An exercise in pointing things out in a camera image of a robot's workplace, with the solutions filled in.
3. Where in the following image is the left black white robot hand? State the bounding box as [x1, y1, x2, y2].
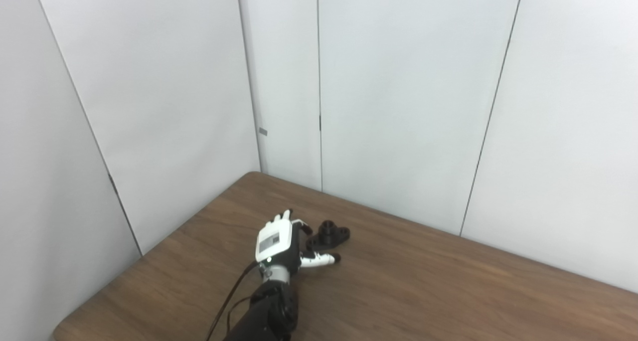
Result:
[255, 209, 342, 273]

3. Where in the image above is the black flanged holder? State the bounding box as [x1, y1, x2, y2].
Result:
[306, 220, 350, 252]

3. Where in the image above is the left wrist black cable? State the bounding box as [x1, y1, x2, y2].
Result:
[205, 261, 266, 341]

